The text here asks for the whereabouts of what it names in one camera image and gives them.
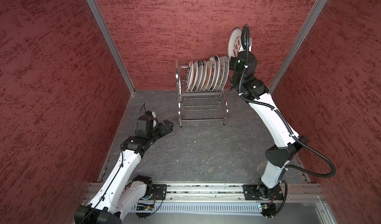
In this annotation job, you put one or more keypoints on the left small circuit board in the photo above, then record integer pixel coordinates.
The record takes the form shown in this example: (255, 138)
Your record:
(145, 207)

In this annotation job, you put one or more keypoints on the white plate black emblem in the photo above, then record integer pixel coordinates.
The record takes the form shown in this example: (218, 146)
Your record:
(225, 72)

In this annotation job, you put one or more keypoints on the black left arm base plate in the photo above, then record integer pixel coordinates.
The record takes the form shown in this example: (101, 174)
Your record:
(156, 192)

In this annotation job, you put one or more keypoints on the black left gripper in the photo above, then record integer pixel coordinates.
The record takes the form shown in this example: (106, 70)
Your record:
(169, 129)

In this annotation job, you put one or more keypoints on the small circuit board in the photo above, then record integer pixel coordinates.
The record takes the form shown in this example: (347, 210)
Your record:
(145, 207)
(268, 210)

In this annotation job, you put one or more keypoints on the stainless steel dish rack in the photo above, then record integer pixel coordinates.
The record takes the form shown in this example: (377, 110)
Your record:
(199, 106)

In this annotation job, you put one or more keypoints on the aluminium corner post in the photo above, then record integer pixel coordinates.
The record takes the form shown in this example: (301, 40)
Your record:
(306, 27)
(111, 44)

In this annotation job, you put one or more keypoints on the white plate red characters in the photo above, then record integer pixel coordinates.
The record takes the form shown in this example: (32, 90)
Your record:
(235, 43)

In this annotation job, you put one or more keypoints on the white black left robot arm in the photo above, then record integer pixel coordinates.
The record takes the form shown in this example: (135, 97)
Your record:
(118, 195)

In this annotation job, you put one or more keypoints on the white plate leftmost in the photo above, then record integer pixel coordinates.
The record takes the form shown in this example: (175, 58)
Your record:
(188, 79)

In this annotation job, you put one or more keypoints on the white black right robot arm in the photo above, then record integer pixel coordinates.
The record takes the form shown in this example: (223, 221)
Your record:
(256, 94)

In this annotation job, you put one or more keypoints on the aluminium right corner post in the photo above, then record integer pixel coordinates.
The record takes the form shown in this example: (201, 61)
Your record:
(306, 27)

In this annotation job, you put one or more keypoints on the aluminium left corner post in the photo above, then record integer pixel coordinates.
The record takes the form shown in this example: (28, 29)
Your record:
(111, 44)

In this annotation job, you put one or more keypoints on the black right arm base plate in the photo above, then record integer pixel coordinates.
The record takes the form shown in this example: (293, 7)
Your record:
(254, 192)

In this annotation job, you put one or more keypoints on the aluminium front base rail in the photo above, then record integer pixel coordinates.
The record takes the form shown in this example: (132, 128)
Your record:
(226, 198)

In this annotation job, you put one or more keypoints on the right small circuit board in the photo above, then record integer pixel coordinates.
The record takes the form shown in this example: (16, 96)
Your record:
(268, 210)

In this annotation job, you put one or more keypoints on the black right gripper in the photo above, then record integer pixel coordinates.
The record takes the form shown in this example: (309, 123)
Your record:
(234, 61)

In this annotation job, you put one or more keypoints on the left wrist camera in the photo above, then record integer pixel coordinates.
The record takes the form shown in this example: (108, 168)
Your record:
(146, 124)

